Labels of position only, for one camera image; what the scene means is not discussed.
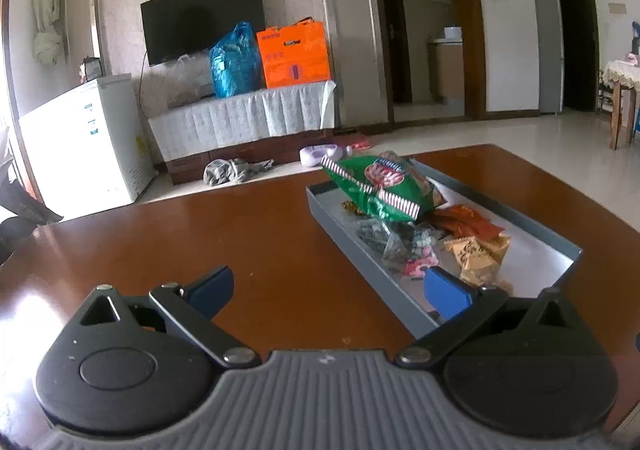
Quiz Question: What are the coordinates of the clear bag of seeds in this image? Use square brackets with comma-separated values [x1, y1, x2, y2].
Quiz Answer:
[356, 218, 442, 275]

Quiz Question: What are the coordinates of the green red snack bag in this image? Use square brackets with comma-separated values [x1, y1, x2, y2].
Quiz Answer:
[321, 152, 446, 222]

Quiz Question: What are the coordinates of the orange snack packet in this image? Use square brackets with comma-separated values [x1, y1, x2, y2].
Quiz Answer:
[430, 204, 503, 240]

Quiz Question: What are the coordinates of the tan snack packet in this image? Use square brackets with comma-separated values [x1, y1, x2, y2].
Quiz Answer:
[444, 233, 513, 294]

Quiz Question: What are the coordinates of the pink candy packet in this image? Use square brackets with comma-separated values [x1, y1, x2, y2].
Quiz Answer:
[402, 254, 439, 279]

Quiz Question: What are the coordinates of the grey shallow tray box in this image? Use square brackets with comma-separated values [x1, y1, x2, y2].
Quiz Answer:
[305, 157, 584, 340]

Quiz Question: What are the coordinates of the grey cloth on floor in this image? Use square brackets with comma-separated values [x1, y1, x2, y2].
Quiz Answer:
[203, 158, 274, 187]

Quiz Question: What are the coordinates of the white chest freezer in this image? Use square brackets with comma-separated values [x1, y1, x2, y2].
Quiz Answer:
[20, 74, 157, 220]

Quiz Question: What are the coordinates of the purple white detergent bottle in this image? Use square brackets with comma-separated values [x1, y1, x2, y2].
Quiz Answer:
[299, 144, 352, 167]

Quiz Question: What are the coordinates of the red item on floor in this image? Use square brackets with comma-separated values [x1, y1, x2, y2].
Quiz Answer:
[347, 141, 372, 152]

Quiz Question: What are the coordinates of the white cloth covered tv stand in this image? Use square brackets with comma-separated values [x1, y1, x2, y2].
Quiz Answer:
[149, 80, 336, 184]

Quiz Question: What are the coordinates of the blue plastic bag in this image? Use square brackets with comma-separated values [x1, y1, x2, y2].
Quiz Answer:
[209, 21, 264, 98]

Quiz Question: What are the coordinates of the kitchen counter cabinet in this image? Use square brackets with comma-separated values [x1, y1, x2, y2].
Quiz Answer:
[427, 26, 464, 101]

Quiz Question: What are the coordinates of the orange cardboard box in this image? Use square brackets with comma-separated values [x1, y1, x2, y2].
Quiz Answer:
[256, 18, 331, 88]

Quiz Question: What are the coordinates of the wooden side table with cloth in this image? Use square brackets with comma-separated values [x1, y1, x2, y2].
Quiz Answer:
[603, 60, 640, 150]

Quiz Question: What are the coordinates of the black wall television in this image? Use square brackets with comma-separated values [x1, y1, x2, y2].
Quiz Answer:
[140, 0, 266, 66]

